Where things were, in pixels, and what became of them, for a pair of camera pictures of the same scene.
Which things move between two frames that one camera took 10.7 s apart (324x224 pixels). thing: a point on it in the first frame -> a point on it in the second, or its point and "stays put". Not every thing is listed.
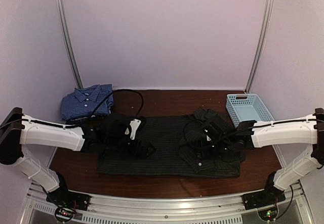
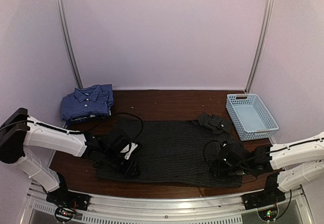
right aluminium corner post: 268,19 stays put
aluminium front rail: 171,208 stays put
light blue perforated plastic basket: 243,107 stays put
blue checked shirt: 87,101 stays put
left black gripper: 143,154 -> 128,170
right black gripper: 200,145 -> 218,168
